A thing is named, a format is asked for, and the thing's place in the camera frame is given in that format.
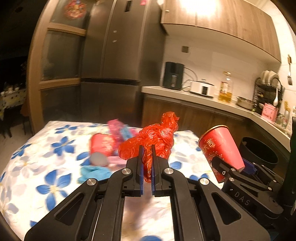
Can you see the cooking oil bottle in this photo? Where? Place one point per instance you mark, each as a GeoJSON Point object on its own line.
{"type": "Point", "coordinates": [225, 92]}

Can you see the red paper cup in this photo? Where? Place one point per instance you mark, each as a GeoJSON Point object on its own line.
{"type": "Point", "coordinates": [218, 142]}
{"type": "Point", "coordinates": [101, 147]}

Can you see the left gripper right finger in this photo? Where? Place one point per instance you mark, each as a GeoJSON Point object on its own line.
{"type": "Point", "coordinates": [200, 210]}

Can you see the wooden glass door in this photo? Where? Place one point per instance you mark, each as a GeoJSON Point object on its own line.
{"type": "Point", "coordinates": [54, 62]}

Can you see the steel mixing bowl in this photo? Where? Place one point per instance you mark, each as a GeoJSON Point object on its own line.
{"type": "Point", "coordinates": [245, 103]}

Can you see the hanging slotted spatula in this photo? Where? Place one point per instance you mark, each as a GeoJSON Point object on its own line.
{"type": "Point", "coordinates": [289, 76]}

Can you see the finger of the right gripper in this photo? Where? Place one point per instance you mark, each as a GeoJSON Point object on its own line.
{"type": "Point", "coordinates": [249, 167]}
{"type": "Point", "coordinates": [220, 168]}

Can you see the wooden lower cabinets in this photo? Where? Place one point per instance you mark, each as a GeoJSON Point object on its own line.
{"type": "Point", "coordinates": [200, 118]}

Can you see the black dish rack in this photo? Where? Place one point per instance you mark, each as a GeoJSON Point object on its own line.
{"type": "Point", "coordinates": [266, 93]}

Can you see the red paper cup lying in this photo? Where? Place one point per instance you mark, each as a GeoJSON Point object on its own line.
{"type": "Point", "coordinates": [101, 147]}

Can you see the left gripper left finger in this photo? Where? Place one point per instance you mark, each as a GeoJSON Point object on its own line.
{"type": "Point", "coordinates": [93, 211]}

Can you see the white slow cooker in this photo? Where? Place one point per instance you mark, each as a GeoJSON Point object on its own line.
{"type": "Point", "coordinates": [202, 88]}

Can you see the white plates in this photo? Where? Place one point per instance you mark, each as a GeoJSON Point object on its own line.
{"type": "Point", "coordinates": [269, 78]}

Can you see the pink utensil basket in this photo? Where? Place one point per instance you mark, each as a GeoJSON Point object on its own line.
{"type": "Point", "coordinates": [269, 112]}

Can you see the black trash bin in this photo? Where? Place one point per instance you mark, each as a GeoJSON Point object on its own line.
{"type": "Point", "coordinates": [258, 152]}

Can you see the black air fryer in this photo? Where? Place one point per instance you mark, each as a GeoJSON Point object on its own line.
{"type": "Point", "coordinates": [173, 76]}

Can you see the dark steel refrigerator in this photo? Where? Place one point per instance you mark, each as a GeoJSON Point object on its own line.
{"type": "Point", "coordinates": [123, 52]}

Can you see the dark wall socket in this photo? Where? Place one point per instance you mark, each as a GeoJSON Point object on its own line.
{"type": "Point", "coordinates": [185, 49]}

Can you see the blue floral tablecloth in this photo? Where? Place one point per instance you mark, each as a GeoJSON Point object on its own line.
{"type": "Point", "coordinates": [40, 171]}

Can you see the wooden upper cabinet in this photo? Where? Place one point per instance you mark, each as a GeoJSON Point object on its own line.
{"type": "Point", "coordinates": [236, 25]}

